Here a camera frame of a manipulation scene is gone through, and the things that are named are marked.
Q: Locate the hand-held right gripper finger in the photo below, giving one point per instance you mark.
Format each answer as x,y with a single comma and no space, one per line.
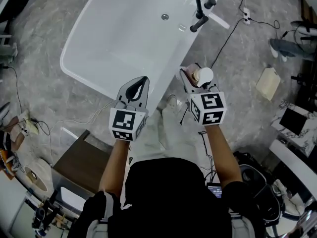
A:
186,80
211,87

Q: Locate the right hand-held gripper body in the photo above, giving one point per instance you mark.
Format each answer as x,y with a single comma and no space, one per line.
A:
209,108

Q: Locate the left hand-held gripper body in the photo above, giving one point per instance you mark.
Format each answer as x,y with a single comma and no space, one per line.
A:
123,123

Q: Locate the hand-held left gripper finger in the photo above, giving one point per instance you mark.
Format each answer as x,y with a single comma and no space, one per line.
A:
122,90
146,90

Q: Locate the white round-capped bottle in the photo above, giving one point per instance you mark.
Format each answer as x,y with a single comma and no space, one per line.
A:
206,74

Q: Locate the white bathtub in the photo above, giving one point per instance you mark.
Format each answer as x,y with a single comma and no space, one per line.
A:
119,33

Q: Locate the person's right forearm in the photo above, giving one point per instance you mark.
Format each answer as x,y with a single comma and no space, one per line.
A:
223,155

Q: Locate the person's left forearm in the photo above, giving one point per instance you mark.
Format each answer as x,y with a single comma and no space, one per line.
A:
114,167

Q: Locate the person's white shoe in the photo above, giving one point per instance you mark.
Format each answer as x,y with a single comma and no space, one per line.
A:
171,101

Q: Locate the dark wooden cabinet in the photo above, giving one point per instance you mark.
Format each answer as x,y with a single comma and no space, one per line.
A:
81,157

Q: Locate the black curved faucet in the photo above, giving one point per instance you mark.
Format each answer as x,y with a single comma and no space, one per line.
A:
198,4

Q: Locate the white power strip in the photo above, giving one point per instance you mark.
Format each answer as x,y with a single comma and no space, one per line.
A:
246,15

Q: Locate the black phone with screen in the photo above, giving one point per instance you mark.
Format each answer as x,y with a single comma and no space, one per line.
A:
215,190

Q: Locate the black round basin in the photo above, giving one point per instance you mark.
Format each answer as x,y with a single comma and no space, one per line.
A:
257,182

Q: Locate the marble cabinet with black sink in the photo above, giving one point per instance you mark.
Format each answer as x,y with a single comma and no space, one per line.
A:
297,123

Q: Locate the person's black shirt torso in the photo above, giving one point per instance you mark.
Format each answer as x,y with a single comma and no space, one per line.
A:
173,197

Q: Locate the white rectangular basin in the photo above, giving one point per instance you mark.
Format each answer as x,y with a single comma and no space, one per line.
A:
73,198

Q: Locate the round wooden basin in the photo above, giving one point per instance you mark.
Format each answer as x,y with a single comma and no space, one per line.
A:
37,175

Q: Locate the white curved counter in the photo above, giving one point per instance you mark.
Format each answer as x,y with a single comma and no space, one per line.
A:
294,162

